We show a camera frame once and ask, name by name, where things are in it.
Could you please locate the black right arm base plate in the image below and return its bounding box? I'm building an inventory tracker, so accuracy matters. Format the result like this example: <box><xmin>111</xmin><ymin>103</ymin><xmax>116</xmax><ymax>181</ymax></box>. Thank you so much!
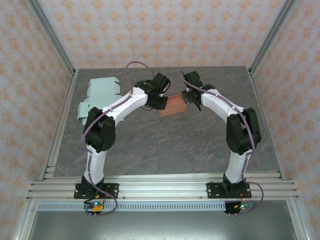
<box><xmin>206</xmin><ymin>182</ymin><xmax>251</xmax><ymax>200</ymax></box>

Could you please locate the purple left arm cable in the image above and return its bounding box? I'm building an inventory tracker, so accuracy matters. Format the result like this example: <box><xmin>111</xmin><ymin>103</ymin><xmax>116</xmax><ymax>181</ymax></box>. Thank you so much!
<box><xmin>79</xmin><ymin>60</ymin><xmax>157</xmax><ymax>217</ymax></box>

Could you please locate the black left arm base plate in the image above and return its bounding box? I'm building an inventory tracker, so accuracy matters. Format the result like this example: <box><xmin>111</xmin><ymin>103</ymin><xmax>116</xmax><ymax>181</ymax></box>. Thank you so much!
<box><xmin>73</xmin><ymin>183</ymin><xmax>120</xmax><ymax>200</ymax></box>

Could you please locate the aluminium frame post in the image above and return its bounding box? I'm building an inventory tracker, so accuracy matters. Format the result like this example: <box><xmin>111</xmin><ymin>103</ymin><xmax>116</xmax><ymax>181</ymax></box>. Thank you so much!
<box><xmin>248</xmin><ymin>0</ymin><xmax>298</xmax><ymax>76</ymax></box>
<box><xmin>26</xmin><ymin>0</ymin><xmax>77</xmax><ymax>76</ymax></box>

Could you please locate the aluminium table side rail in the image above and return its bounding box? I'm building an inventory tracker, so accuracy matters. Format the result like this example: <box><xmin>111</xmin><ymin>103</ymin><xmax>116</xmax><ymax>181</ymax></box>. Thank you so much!
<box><xmin>248</xmin><ymin>69</ymin><xmax>286</xmax><ymax>181</ymax></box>
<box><xmin>38</xmin><ymin>69</ymin><xmax>80</xmax><ymax>181</ymax></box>

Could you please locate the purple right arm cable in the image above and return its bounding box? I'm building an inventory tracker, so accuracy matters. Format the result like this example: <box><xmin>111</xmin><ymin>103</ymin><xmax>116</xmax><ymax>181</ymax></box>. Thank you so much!
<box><xmin>177</xmin><ymin>69</ymin><xmax>265</xmax><ymax>216</ymax></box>

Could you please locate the orange paper box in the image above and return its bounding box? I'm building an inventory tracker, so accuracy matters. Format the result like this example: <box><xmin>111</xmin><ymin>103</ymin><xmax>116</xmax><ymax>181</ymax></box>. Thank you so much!
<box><xmin>158</xmin><ymin>93</ymin><xmax>188</xmax><ymax>118</ymax></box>

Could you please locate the aluminium lower frame leg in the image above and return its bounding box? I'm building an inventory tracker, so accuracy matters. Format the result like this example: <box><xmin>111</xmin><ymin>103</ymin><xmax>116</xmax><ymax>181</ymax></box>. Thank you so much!
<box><xmin>13</xmin><ymin>199</ymin><xmax>38</xmax><ymax>240</ymax></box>
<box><xmin>286</xmin><ymin>199</ymin><xmax>310</xmax><ymax>240</ymax></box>

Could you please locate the grey slotted cable duct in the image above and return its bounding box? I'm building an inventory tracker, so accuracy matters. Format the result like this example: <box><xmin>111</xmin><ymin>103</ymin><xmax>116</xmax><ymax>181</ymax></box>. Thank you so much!
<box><xmin>36</xmin><ymin>201</ymin><xmax>227</xmax><ymax>212</ymax></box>

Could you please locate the aluminium cross rail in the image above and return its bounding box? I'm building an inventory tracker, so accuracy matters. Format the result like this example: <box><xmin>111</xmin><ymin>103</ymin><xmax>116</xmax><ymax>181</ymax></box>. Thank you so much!
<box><xmin>26</xmin><ymin>174</ymin><xmax>301</xmax><ymax>201</ymax></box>

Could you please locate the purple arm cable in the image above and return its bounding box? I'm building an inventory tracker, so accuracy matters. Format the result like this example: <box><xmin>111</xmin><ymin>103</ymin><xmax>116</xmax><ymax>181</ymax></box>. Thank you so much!
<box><xmin>79</xmin><ymin>60</ymin><xmax>157</xmax><ymax>217</ymax></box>
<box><xmin>177</xmin><ymin>69</ymin><xmax>265</xmax><ymax>216</ymax></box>

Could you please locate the grey metal sheet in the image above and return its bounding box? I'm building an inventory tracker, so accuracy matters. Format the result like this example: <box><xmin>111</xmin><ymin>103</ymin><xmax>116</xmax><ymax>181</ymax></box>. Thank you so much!
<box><xmin>24</xmin><ymin>211</ymin><xmax>301</xmax><ymax>240</ymax></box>

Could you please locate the light blue paper box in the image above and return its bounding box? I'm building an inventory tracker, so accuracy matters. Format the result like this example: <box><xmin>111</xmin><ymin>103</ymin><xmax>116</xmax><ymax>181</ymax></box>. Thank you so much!
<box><xmin>76</xmin><ymin>77</ymin><xmax>121</xmax><ymax>126</ymax></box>

